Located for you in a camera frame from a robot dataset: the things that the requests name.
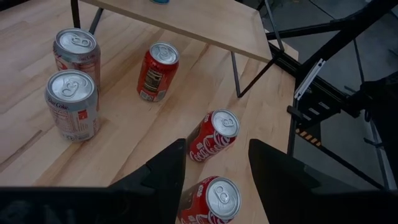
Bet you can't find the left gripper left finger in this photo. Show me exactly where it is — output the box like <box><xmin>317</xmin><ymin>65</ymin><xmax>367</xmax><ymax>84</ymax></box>
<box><xmin>107</xmin><ymin>139</ymin><xmax>187</xmax><ymax>224</ymax></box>

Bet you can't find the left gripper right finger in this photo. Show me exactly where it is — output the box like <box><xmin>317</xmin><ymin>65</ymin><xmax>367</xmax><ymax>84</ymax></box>
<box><xmin>248</xmin><ymin>139</ymin><xmax>355</xmax><ymax>224</ymax></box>

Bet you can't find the red can black Coca-Cola script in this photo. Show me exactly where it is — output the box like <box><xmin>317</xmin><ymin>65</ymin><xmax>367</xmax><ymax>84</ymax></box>
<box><xmin>136</xmin><ymin>41</ymin><xmax>180</xmax><ymax>103</ymax></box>

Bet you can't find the silver Diet Coke can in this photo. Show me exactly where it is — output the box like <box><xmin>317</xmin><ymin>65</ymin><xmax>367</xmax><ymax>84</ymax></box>
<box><xmin>52</xmin><ymin>27</ymin><xmax>101</xmax><ymax>91</ymax></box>
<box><xmin>45</xmin><ymin>69</ymin><xmax>101</xmax><ymax>142</ymax></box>

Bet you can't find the wooden shelf with black legs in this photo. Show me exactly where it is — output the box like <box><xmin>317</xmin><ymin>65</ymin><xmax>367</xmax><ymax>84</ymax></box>
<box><xmin>70</xmin><ymin>0</ymin><xmax>285</xmax><ymax>99</ymax></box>

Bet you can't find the black hazard-striped platform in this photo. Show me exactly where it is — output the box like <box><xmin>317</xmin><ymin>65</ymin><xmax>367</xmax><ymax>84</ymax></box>
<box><xmin>294</xmin><ymin>126</ymin><xmax>386</xmax><ymax>190</ymax></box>

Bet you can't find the black frame clamp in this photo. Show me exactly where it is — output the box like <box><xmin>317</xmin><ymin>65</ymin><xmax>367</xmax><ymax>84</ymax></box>
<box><xmin>286</xmin><ymin>105</ymin><xmax>304</xmax><ymax>121</ymax></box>

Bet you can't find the black metal table frame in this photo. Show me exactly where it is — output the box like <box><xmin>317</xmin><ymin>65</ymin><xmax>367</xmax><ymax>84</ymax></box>
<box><xmin>266</xmin><ymin>0</ymin><xmax>398</xmax><ymax>191</ymax></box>

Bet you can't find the silver aluminium rail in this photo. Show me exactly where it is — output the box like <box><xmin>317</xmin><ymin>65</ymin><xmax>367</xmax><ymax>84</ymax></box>
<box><xmin>294</xmin><ymin>58</ymin><xmax>326</xmax><ymax>101</ymax></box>

